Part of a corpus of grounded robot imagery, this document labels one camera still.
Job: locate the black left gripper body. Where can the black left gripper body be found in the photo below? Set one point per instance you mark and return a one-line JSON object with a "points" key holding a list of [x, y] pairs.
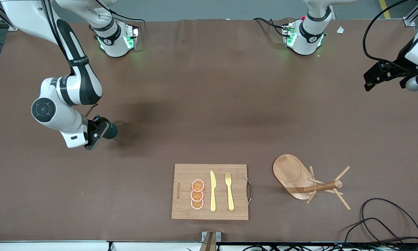
{"points": [[401, 61]]}

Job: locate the yellow plastic fork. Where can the yellow plastic fork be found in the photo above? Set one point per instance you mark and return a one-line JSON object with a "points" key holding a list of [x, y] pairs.
{"points": [[230, 198]]}

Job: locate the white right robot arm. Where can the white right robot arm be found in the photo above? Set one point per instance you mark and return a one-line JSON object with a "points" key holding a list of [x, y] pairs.
{"points": [[80, 80]]}

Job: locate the aluminium camera post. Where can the aluminium camera post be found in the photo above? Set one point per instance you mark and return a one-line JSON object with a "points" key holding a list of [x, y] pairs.
{"points": [[209, 242]]}

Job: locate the teal cup yellow inside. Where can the teal cup yellow inside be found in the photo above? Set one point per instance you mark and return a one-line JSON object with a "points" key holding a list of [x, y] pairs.
{"points": [[112, 130]]}

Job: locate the white paper scrap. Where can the white paper scrap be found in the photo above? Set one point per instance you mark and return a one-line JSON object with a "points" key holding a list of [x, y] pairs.
{"points": [[340, 30]]}

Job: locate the toy orange slice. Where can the toy orange slice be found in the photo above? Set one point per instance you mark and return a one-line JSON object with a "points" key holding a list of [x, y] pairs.
{"points": [[198, 185], [196, 196]]}

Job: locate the yellow plastic knife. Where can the yellow plastic knife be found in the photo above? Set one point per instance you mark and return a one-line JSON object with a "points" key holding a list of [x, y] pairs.
{"points": [[213, 195]]}

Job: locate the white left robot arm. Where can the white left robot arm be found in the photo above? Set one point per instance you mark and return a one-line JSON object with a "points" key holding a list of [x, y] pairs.
{"points": [[306, 42]]}

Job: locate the bamboo cutting board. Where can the bamboo cutting board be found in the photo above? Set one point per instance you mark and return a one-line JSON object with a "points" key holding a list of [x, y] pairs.
{"points": [[184, 209]]}

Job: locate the metal base bracket green light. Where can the metal base bracket green light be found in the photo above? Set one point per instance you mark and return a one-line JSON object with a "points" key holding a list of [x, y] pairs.
{"points": [[286, 29], [134, 31]]}

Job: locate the wooden mug tree stand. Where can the wooden mug tree stand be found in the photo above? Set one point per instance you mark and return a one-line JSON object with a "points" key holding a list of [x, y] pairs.
{"points": [[289, 170]]}

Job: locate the aluminium frame profile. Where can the aluminium frame profile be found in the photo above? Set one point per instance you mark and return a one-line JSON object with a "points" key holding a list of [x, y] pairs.
{"points": [[409, 21], [12, 28]]}

